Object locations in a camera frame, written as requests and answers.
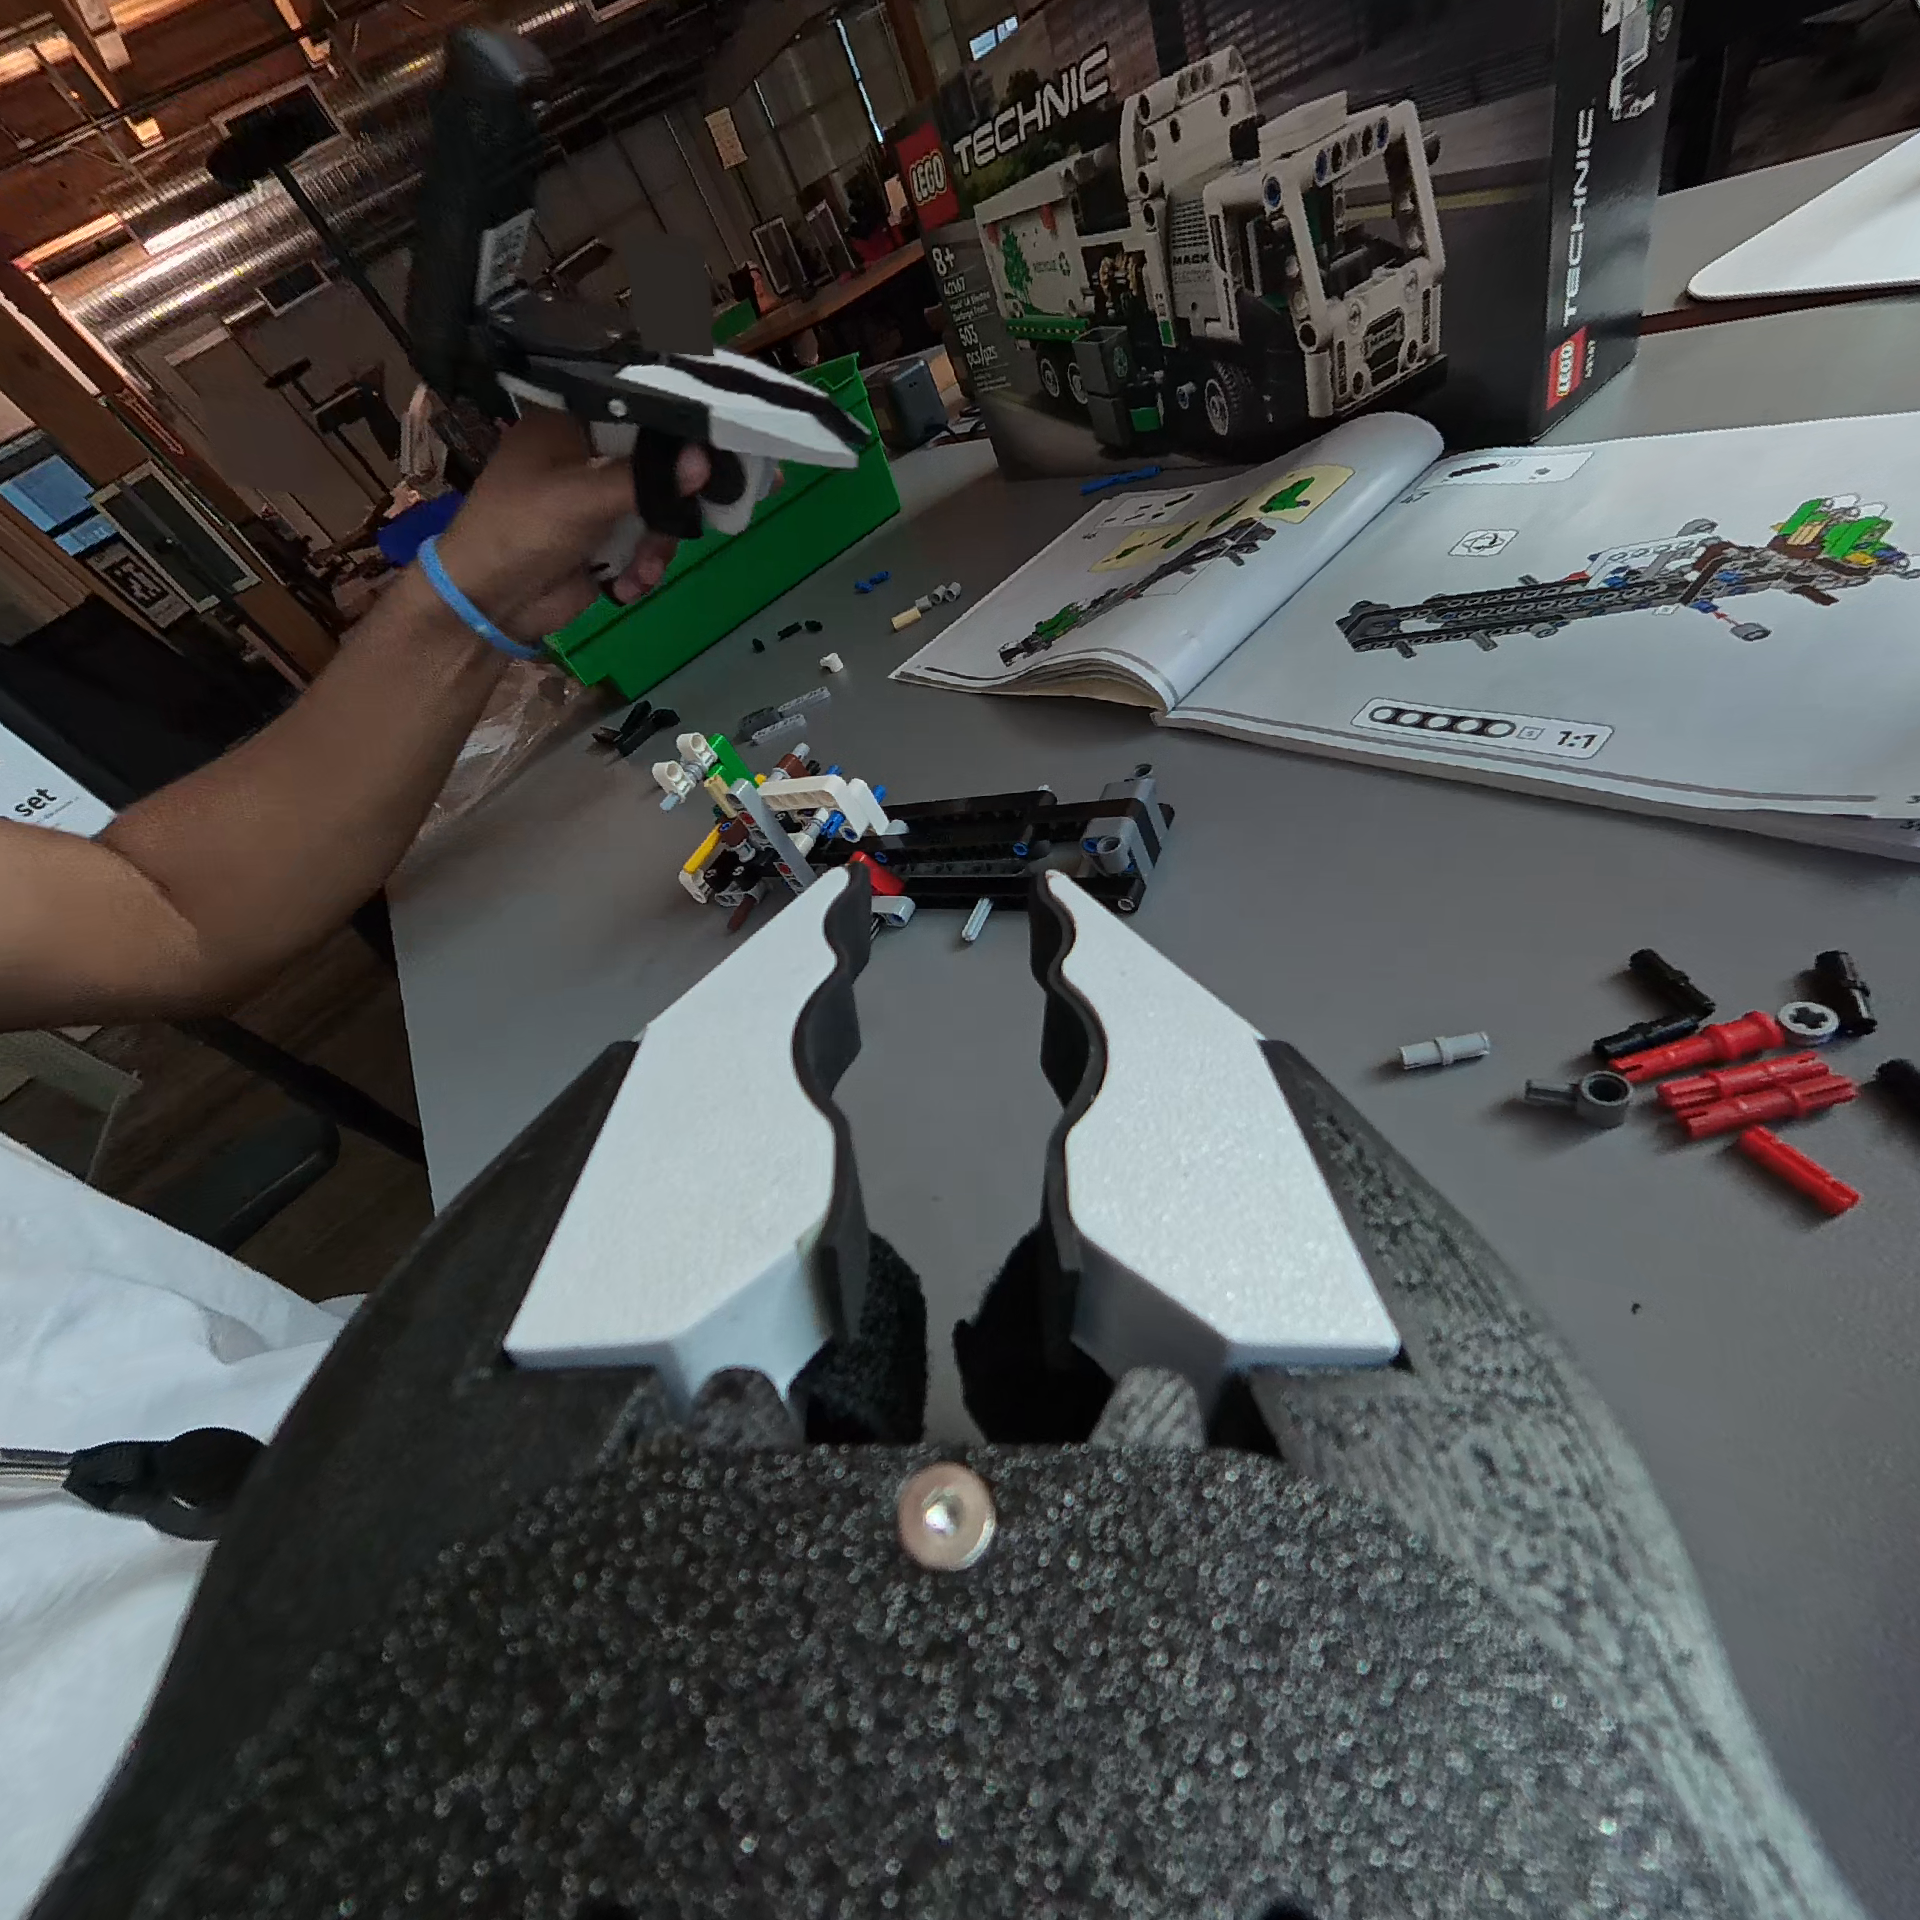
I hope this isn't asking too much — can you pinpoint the person's left forearm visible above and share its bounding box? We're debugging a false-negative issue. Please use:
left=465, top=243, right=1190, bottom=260
left=0, top=562, right=527, bottom=1041

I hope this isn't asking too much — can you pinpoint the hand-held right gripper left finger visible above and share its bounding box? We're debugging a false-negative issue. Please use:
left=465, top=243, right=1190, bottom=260
left=504, top=862, right=878, bottom=1414

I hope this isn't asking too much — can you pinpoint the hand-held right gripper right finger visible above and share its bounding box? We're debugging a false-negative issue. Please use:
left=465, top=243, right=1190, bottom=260
left=1029, top=870, right=1404, bottom=1408

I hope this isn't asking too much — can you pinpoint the black truck set box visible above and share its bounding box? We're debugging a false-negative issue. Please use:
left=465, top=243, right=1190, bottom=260
left=914, top=0, right=1676, bottom=486

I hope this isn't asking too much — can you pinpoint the partly built lego chassis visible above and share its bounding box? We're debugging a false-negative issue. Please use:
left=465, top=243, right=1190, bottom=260
left=651, top=731, right=1182, bottom=920

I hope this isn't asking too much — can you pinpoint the open instruction booklet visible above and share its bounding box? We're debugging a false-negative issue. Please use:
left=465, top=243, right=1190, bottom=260
left=890, top=410, right=1920, bottom=866

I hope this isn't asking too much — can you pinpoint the person's left hand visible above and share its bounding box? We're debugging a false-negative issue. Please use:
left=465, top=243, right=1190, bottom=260
left=444, top=439, right=715, bottom=651

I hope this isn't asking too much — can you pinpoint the green plastic bin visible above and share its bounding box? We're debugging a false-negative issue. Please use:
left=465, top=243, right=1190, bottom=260
left=542, top=352, right=904, bottom=709

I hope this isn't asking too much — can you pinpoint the red lego axle with stop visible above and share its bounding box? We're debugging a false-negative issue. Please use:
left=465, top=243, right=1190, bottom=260
left=1610, top=1010, right=1789, bottom=1086

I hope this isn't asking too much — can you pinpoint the white folding stand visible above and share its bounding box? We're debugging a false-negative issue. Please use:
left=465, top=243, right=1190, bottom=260
left=1685, top=134, right=1920, bottom=307

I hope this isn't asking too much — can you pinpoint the person's white shirt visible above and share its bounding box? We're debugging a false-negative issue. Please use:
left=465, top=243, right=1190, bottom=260
left=0, top=1132, right=365, bottom=1920

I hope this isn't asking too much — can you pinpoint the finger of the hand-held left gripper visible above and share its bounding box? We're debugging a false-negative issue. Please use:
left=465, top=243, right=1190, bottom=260
left=494, top=374, right=871, bottom=472
left=613, top=348, right=876, bottom=445

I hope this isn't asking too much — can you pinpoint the blue wristband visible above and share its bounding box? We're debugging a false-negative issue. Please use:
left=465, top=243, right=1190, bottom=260
left=413, top=534, right=546, bottom=664

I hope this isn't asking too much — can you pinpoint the red lego pin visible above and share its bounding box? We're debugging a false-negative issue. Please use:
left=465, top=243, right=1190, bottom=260
left=1668, top=1075, right=1864, bottom=1141
left=1654, top=1053, right=1836, bottom=1116

